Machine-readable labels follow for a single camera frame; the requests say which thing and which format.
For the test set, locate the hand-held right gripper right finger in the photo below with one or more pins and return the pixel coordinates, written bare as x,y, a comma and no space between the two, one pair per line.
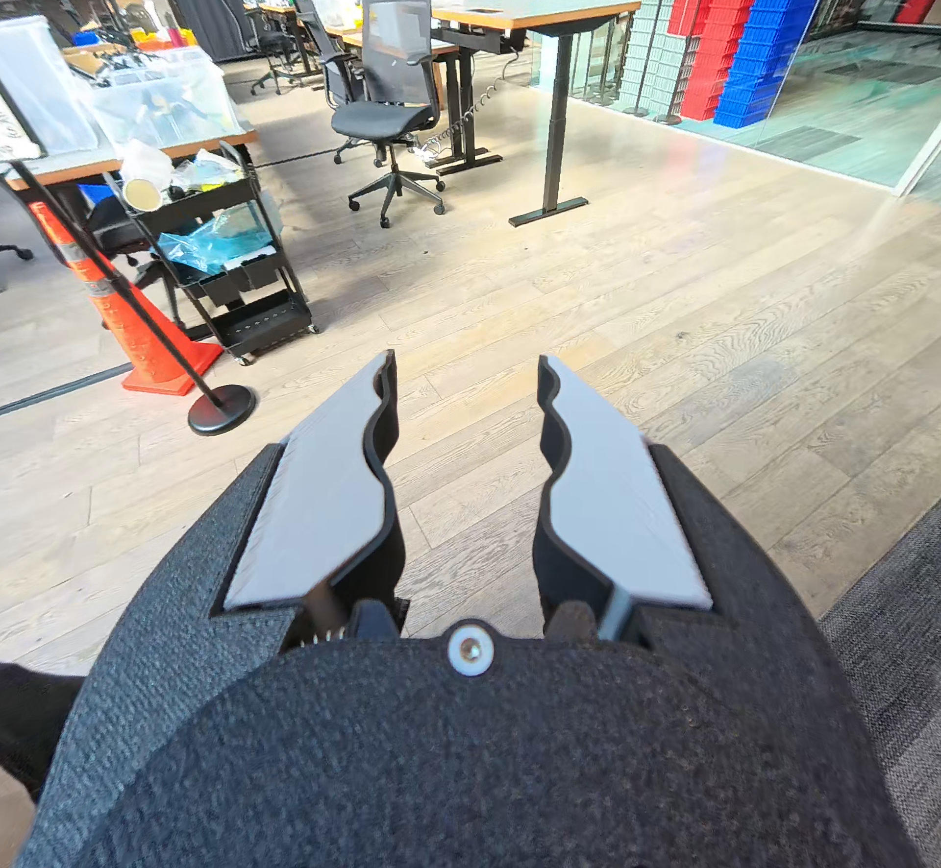
632,516

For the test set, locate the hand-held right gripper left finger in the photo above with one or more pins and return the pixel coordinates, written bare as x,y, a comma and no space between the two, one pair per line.
309,516

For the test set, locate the wood top work desk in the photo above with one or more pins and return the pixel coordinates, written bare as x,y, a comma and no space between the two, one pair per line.
88,163

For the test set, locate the wood top standing desk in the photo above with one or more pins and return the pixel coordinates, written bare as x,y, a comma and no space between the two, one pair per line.
537,13

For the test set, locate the black stanchion pole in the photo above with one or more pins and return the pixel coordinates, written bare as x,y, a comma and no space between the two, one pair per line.
221,410

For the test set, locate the black utility cart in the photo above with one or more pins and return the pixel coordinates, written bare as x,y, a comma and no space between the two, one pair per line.
250,313

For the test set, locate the orange traffic cone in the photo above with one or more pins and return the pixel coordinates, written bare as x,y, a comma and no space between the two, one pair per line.
125,317

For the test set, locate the teal plastic bag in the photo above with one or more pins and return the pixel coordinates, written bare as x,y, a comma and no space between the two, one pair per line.
221,239

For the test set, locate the brown paper cup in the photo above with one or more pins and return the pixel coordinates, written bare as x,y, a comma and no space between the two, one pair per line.
143,194

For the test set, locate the blue storage crate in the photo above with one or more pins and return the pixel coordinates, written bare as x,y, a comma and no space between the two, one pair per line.
97,195

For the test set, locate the grey mesh office chair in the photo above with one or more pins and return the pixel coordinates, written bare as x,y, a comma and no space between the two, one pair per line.
385,119

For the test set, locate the clear plastic storage bin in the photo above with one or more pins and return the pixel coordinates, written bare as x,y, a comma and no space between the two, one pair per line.
44,89
162,104

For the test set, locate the black office chair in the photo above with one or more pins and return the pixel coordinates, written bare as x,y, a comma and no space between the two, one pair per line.
331,67

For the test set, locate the stack of red bins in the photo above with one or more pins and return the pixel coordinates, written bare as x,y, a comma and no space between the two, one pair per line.
713,53

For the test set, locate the stack of blue bins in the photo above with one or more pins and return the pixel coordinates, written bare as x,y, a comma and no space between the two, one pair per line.
765,53

